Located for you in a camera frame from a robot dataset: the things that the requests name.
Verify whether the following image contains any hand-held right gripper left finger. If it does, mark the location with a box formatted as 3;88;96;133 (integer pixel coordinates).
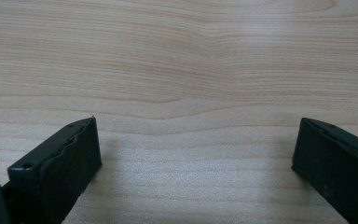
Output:
7;116;103;224

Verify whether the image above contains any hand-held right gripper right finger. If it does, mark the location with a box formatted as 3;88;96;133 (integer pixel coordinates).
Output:
291;117;358;224

